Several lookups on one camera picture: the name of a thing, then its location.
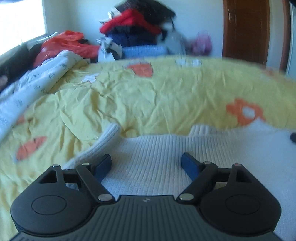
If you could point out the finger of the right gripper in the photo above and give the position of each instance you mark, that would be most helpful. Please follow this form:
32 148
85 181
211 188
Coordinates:
293 137

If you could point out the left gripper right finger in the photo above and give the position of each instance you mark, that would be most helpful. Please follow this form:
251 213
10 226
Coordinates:
231 200

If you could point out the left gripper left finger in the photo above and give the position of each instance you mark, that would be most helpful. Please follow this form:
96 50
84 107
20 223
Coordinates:
61 200

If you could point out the white knit sweater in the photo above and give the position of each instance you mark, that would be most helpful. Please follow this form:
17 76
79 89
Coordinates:
167 164

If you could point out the black clothes by window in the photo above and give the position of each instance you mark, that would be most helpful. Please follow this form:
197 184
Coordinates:
21 62

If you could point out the navy blue clothes on pile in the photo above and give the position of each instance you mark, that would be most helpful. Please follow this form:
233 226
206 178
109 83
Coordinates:
129 36

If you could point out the black clothes on pile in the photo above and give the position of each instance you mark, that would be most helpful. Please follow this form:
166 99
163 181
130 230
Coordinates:
153 11

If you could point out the white printed quilt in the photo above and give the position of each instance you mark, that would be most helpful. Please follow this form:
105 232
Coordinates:
16 98

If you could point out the brown wooden door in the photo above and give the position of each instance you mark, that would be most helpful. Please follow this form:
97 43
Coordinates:
258 32

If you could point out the pink plastic bag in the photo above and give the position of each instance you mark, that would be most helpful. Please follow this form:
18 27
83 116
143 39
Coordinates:
201 45

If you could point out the yellow carrot print bedsheet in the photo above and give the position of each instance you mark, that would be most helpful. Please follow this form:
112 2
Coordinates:
154 96

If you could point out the white black crumpled cloth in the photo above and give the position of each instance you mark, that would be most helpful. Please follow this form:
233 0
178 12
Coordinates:
109 51

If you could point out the red plastic bag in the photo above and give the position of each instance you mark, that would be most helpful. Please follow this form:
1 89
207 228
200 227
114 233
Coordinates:
66 41

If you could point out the light blue knit garment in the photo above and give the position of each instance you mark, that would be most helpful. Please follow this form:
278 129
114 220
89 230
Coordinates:
144 51

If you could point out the window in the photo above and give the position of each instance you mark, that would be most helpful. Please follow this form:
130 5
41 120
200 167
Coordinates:
21 21

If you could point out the red jacket on pile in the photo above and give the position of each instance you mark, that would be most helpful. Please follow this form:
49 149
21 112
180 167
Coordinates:
130 17

